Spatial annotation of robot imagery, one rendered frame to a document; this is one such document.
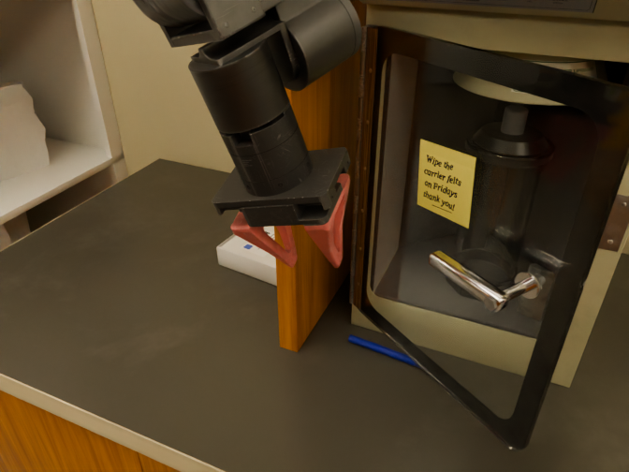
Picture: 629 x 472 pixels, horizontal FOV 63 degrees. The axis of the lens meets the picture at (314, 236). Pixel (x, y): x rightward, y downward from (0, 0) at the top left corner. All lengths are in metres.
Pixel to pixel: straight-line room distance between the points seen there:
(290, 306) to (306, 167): 0.36
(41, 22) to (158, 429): 1.16
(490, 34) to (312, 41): 0.26
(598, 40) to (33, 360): 0.82
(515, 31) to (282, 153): 0.31
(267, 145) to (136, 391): 0.48
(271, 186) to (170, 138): 1.05
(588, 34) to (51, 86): 1.38
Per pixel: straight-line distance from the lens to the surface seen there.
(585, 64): 0.65
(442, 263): 0.51
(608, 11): 0.56
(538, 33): 0.59
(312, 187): 0.39
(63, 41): 1.56
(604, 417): 0.80
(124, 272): 0.99
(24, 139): 1.50
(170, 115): 1.40
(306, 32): 0.39
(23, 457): 1.16
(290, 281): 0.70
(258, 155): 0.38
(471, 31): 0.60
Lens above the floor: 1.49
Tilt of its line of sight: 32 degrees down
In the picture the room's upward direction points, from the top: straight up
